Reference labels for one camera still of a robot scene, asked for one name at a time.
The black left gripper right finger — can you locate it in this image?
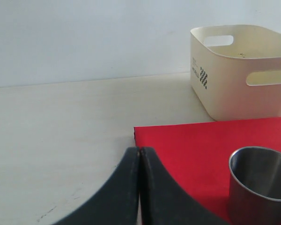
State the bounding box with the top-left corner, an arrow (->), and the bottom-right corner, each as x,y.
139,147 -> 227,225

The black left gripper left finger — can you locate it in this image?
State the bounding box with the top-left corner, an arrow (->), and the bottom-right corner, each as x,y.
55,147 -> 140,225

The red table cloth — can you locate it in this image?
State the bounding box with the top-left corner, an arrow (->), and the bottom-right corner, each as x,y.
134,117 -> 281,220

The stainless steel cup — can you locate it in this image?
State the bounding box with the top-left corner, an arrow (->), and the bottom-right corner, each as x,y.
228,146 -> 281,225

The cream plastic bin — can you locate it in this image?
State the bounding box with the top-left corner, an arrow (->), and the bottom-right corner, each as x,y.
190,24 -> 281,120

